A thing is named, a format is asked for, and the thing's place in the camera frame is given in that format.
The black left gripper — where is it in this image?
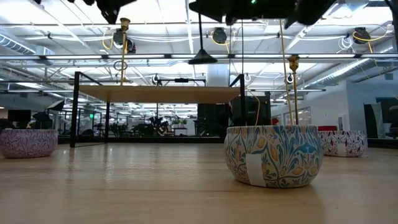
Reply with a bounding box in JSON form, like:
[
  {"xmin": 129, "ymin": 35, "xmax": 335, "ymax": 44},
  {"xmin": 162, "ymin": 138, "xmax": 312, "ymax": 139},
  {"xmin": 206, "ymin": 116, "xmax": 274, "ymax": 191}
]
[{"xmin": 67, "ymin": 0, "xmax": 137, "ymax": 25}]

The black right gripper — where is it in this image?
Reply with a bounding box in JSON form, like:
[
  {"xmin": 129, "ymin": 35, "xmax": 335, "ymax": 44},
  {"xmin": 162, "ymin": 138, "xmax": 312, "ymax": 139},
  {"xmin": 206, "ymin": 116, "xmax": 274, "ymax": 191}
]
[{"xmin": 188, "ymin": 0, "xmax": 296, "ymax": 26}]

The tall gold candlestick holder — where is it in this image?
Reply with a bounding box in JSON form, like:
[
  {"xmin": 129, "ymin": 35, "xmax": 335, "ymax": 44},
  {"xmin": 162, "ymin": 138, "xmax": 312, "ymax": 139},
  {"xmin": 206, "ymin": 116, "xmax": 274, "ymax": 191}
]
[
  {"xmin": 287, "ymin": 55, "xmax": 301, "ymax": 126},
  {"xmin": 119, "ymin": 17, "xmax": 133, "ymax": 85}
]

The black candlestick holder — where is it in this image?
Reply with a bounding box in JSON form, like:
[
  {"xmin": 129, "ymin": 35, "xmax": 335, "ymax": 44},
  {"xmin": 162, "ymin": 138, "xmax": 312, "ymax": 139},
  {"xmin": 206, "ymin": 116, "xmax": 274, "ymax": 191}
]
[{"xmin": 188, "ymin": 12, "xmax": 218, "ymax": 65}]

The purple floral candle tin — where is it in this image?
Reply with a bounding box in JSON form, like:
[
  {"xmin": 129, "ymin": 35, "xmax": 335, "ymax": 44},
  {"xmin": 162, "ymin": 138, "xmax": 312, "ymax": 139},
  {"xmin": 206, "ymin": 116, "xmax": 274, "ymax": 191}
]
[{"xmin": 0, "ymin": 129, "xmax": 58, "ymax": 159}]

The blue yellow floral candle tin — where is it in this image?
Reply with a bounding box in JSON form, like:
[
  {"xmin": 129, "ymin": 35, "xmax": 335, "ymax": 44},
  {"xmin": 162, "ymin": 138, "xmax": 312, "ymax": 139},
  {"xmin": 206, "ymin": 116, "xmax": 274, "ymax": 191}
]
[{"xmin": 223, "ymin": 124, "xmax": 324, "ymax": 189}]

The white purple leaf candle tin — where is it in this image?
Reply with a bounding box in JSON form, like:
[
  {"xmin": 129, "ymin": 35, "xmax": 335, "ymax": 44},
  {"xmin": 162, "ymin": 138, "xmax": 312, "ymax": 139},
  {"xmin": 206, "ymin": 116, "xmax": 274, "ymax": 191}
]
[{"xmin": 317, "ymin": 129, "xmax": 368, "ymax": 158}]

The black studio lamp shade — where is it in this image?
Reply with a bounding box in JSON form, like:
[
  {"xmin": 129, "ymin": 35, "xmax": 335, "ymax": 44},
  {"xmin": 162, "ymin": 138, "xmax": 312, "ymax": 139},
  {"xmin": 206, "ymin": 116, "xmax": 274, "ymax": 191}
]
[{"xmin": 46, "ymin": 99, "xmax": 65, "ymax": 112}]

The black equipment box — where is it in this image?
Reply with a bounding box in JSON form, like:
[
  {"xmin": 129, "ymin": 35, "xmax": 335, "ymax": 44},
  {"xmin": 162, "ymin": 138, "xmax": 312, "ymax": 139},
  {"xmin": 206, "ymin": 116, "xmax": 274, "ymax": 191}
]
[{"xmin": 231, "ymin": 95, "xmax": 272, "ymax": 127}]

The black background monitor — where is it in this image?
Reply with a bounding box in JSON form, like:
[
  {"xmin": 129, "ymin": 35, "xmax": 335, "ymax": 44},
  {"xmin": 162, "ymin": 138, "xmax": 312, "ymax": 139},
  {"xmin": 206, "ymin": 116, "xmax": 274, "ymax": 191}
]
[{"xmin": 7, "ymin": 109, "xmax": 32, "ymax": 130}]

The black ceiling cable reel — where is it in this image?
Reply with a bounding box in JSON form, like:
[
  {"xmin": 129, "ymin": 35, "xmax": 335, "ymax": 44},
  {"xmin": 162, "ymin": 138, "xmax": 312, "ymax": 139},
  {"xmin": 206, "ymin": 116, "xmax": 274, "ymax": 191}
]
[
  {"xmin": 353, "ymin": 27, "xmax": 372, "ymax": 44},
  {"xmin": 212, "ymin": 27, "xmax": 228, "ymax": 45},
  {"xmin": 112, "ymin": 28, "xmax": 137, "ymax": 54}
]

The black hanging cable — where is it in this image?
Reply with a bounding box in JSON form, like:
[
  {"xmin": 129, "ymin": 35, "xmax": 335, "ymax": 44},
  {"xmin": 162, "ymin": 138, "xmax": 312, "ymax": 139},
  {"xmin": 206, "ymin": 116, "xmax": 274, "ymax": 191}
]
[{"xmin": 239, "ymin": 19, "xmax": 245, "ymax": 75}]

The coiled black cable ring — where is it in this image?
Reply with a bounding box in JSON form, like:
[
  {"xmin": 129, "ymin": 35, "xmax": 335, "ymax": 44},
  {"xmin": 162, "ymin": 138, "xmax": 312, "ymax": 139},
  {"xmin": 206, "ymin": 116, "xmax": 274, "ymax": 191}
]
[{"xmin": 113, "ymin": 60, "xmax": 129, "ymax": 72}]

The yellow hanging extension cord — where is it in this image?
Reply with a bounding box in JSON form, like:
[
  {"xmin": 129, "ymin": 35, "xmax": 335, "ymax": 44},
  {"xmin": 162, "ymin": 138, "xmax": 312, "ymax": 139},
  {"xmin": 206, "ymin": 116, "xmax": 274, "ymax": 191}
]
[{"xmin": 279, "ymin": 19, "xmax": 294, "ymax": 126}]

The wooden table with black frame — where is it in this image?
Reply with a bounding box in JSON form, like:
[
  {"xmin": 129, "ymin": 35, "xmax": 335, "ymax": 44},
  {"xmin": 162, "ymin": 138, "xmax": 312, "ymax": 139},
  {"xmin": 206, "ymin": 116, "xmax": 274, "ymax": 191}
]
[{"xmin": 70, "ymin": 71, "xmax": 247, "ymax": 149}]

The thin yellow cable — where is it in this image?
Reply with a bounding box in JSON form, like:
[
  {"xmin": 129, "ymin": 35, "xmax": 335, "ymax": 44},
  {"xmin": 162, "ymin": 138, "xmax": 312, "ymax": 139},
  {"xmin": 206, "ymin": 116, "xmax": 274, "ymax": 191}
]
[{"xmin": 250, "ymin": 91, "xmax": 261, "ymax": 126}]

